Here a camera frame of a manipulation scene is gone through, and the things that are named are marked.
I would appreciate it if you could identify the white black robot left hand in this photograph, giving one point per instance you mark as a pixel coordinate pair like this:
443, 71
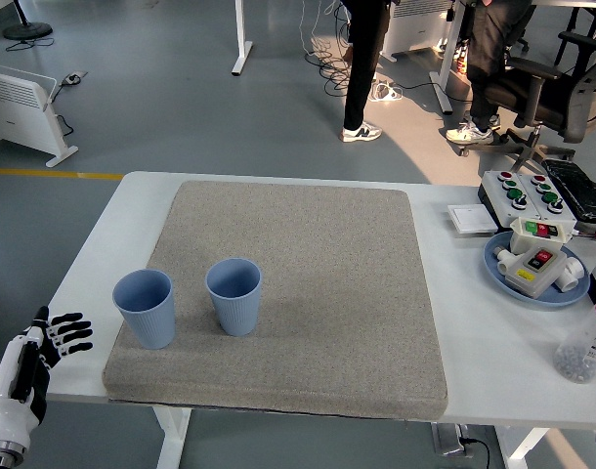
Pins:
12, 391

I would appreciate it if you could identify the blue ribbed plastic cup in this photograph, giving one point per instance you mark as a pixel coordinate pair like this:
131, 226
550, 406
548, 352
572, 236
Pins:
149, 322
234, 312

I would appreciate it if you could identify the white push button control box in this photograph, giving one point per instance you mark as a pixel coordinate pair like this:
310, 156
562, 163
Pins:
530, 188
493, 193

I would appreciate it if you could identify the white panel heater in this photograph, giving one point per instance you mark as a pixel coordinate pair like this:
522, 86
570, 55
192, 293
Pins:
19, 112
415, 29

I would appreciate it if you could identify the grey-brown mat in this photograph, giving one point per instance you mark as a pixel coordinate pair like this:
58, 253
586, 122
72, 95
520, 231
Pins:
303, 293

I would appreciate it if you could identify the grey floor socket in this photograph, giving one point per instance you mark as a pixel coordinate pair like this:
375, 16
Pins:
73, 77

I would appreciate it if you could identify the black round stand base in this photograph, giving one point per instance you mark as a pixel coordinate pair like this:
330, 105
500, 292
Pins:
27, 31

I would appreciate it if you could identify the white desk leg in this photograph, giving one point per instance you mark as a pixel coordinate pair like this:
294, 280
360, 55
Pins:
447, 54
242, 29

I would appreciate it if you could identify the white table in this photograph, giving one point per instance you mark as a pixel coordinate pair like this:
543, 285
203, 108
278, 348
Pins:
474, 342

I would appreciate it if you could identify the standing person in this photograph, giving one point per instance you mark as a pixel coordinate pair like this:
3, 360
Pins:
361, 73

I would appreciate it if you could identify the white pipe fitting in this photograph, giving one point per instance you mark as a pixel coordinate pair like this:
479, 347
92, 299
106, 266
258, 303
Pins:
571, 273
503, 264

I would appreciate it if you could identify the blue plate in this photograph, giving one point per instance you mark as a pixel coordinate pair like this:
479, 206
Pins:
571, 294

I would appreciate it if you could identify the clear bottle red cap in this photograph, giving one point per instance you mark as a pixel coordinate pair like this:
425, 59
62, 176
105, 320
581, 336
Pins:
583, 342

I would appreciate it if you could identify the seated person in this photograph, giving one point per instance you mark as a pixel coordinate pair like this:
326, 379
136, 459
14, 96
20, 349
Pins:
483, 58

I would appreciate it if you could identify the black wrapped flat object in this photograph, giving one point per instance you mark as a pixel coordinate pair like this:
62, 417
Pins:
576, 188

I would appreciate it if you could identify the grey black office chair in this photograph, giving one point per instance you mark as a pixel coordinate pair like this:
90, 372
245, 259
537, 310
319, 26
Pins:
571, 107

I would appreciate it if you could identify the white wall switch plate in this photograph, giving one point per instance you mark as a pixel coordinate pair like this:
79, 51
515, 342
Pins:
471, 217

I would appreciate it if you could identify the grey switch box red black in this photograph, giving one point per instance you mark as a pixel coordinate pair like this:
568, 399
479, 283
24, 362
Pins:
523, 278

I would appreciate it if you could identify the white switch box green red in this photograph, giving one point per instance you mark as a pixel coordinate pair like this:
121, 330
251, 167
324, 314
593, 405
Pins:
520, 239

